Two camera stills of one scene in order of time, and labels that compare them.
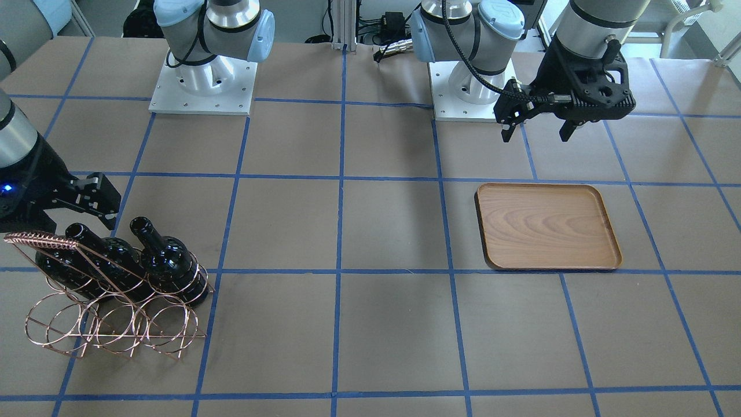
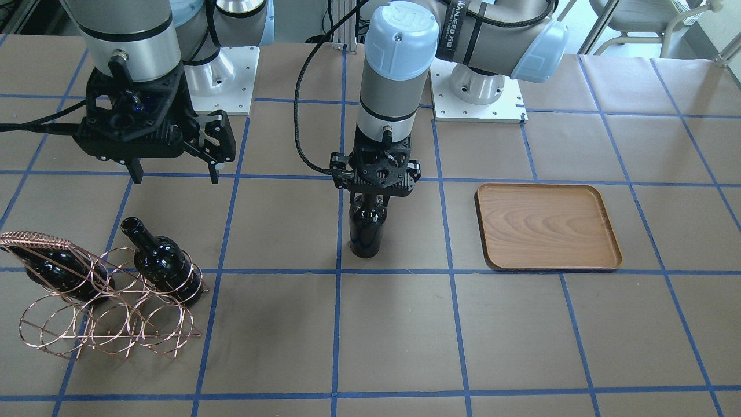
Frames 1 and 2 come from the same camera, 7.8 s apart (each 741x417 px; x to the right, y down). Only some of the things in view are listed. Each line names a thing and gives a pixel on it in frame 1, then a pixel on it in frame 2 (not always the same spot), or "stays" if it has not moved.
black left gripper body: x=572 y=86 -> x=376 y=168
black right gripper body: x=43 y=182 -> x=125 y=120
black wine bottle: x=169 y=265 stays
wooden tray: x=546 y=226 stays
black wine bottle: x=116 y=263 -> x=367 y=215
